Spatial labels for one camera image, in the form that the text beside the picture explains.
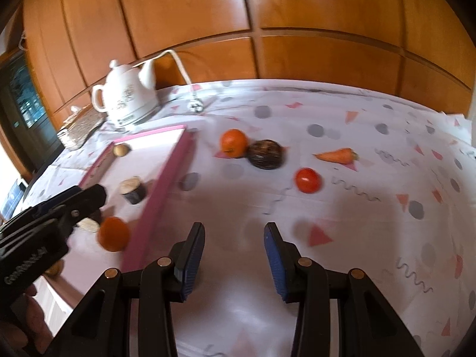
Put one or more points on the pink tray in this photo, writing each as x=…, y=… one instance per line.
x=148, y=163

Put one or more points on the red tomato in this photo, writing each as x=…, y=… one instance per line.
x=308, y=180

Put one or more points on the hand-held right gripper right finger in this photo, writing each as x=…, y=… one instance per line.
x=275, y=264

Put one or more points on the wooden wardrobe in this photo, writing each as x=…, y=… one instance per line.
x=297, y=7

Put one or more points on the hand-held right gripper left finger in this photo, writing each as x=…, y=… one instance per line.
x=191, y=264

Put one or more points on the dark glass cabinet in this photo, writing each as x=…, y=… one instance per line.
x=26, y=111

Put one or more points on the small round potato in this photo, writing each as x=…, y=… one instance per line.
x=121, y=150
x=55, y=269

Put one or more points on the pale cut yam piece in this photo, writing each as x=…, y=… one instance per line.
x=89, y=225

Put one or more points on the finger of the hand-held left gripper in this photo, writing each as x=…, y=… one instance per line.
x=83, y=204
x=52, y=202

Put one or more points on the purple cut sweet potato piece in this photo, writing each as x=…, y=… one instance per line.
x=132, y=190

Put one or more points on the large orange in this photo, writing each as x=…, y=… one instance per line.
x=113, y=233

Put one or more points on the white ceramic electric kettle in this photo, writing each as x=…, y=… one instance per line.
x=124, y=98

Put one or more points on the small orange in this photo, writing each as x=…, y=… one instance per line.
x=234, y=143

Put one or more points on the carrot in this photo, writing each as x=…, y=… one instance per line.
x=334, y=155

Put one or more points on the person's left hand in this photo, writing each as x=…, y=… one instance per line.
x=29, y=318

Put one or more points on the dark sweet potato chunk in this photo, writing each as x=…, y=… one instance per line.
x=266, y=154

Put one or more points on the silver tissue box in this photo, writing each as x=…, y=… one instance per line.
x=80, y=130

